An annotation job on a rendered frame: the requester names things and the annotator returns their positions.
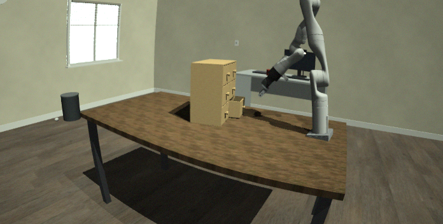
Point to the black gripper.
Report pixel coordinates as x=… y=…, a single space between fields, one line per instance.
x=277 y=71

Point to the tan wooden chest of drawers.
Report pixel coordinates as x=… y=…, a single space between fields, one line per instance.
x=206 y=88

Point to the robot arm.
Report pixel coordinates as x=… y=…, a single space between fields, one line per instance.
x=310 y=30

